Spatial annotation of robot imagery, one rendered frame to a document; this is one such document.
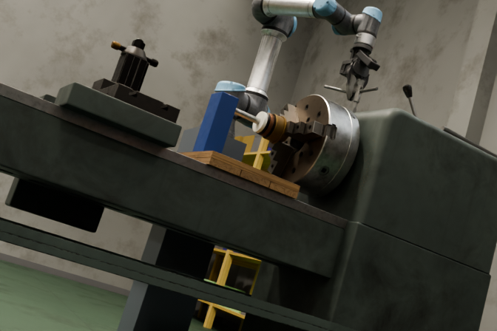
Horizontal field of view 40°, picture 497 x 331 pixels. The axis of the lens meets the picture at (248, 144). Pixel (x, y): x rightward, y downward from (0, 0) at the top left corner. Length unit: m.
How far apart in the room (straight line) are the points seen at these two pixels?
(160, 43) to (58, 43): 1.39
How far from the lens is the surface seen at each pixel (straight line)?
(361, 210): 2.11
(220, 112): 2.05
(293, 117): 2.26
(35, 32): 9.54
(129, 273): 1.68
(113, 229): 9.50
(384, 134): 2.16
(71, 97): 1.70
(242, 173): 1.92
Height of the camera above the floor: 0.58
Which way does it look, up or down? 11 degrees up
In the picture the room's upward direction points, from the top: 17 degrees clockwise
